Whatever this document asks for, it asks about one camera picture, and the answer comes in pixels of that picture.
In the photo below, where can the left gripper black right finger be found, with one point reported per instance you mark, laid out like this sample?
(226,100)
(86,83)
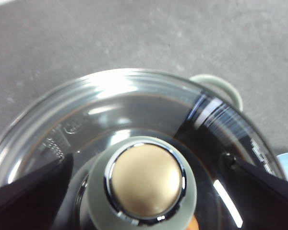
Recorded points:
(278,203)

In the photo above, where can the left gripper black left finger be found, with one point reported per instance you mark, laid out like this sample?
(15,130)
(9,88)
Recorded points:
(21,206)

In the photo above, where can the brown potato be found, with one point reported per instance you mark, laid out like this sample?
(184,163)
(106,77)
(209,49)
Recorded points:
(194,224)

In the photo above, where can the glass lid with green knob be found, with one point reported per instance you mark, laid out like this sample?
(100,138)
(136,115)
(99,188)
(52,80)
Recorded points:
(146,179)

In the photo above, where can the pale green electric steamer pot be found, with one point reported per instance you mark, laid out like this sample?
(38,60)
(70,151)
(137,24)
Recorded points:
(226,89)

